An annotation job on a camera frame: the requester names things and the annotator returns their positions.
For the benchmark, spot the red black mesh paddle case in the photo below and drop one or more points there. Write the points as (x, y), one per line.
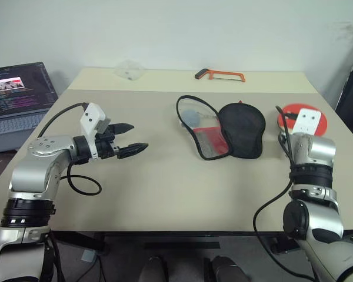
(241, 132)

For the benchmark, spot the small grey floor block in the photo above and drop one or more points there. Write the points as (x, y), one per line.
(88, 256)

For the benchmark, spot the clear plastic container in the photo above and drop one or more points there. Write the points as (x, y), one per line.
(129, 72)

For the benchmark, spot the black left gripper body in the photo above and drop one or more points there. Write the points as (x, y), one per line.
(105, 147)

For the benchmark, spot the dark side table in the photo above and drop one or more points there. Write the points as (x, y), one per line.
(0, 167)

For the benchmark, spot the grey open laptop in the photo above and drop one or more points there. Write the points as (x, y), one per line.
(14, 123)

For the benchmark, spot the black object under table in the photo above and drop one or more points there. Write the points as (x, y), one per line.
(283, 245)

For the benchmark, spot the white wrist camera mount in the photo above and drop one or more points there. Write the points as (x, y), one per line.
(307, 120)
(91, 117)

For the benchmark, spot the dark rounded shape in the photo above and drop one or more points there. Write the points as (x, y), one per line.
(153, 268)
(226, 268)

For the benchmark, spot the red table tennis paddle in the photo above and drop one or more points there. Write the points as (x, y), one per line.
(324, 124)

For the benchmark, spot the grey rounded sponge block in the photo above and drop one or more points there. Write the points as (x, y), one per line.
(189, 117)

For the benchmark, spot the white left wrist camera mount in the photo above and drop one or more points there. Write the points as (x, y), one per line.
(91, 117)

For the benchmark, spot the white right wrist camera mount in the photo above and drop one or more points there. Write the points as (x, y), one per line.
(307, 120)

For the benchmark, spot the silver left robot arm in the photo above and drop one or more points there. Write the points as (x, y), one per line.
(35, 173)

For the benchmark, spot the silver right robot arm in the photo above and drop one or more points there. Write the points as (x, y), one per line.
(320, 147)

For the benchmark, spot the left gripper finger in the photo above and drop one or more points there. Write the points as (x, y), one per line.
(132, 149)
(122, 128)

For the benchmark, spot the black table frame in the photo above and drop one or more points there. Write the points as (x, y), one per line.
(164, 234)

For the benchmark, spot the black table foot bar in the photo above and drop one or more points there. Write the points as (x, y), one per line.
(182, 245)

